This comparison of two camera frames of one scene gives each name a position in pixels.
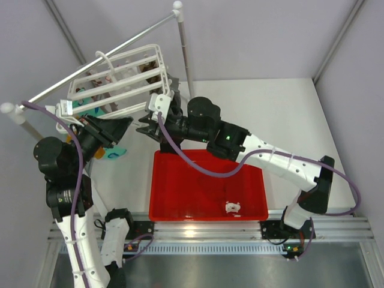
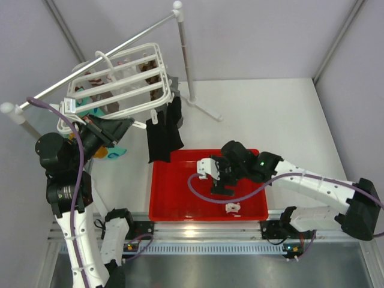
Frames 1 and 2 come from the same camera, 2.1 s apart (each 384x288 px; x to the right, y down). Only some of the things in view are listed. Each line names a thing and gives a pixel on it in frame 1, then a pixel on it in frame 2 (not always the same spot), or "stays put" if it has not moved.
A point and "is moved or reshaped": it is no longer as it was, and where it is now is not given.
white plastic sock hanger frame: x=137 y=77 is moved or reshaped
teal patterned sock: x=113 y=153 stays put
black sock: x=165 y=147 to x=159 y=141
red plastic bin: x=179 y=193 stays put
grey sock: x=175 y=83 stays put
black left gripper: x=108 y=131 stays put
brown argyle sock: x=150 y=66 stays put
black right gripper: x=154 y=129 to x=219 y=186
